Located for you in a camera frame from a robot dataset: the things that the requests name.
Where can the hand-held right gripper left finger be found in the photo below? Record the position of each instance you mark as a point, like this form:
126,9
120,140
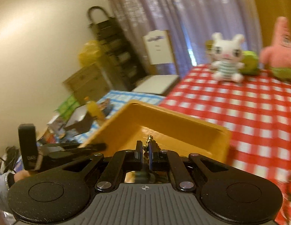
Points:
140,153

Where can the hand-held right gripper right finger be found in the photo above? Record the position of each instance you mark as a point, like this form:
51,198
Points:
150,153

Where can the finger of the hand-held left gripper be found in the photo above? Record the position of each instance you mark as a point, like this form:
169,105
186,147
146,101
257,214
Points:
27,133
96,146

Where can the yellow plastic tray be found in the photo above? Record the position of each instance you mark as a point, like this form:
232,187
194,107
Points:
183,131

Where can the person's left hand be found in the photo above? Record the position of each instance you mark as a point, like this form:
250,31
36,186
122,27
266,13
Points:
22,176

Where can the open white cardboard box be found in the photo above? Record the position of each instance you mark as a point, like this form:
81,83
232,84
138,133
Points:
79,119

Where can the yellow bottle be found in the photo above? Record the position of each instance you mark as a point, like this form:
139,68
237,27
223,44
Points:
95,109

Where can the printed paper box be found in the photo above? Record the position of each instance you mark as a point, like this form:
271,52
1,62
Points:
106,106

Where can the green patterned box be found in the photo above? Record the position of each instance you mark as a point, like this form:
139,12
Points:
69,106

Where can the blue patterned tablecloth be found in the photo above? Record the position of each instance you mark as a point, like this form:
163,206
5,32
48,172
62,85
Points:
126,96

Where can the wooden cabinet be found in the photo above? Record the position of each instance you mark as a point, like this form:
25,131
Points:
86,82

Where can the yellow plastic bag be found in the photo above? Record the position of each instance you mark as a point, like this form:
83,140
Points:
89,52

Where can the dark folding rack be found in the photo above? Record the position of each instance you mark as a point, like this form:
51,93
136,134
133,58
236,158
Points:
112,46

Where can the white wooden chair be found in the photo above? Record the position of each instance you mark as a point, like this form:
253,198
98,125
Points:
158,49

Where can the red checkered tablecloth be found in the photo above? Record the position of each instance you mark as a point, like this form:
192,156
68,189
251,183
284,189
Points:
253,103

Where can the jar with gold lid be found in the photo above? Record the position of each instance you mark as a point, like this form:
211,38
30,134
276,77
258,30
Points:
209,48

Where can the white bunny plush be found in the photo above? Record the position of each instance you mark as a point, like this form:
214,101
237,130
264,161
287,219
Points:
226,58

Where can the purple curtain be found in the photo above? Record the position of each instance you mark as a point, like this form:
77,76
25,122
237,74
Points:
183,16

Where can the pink starfish plush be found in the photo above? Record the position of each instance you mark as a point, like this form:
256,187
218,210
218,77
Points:
280,51

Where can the wooden door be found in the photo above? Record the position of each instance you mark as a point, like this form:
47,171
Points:
277,0

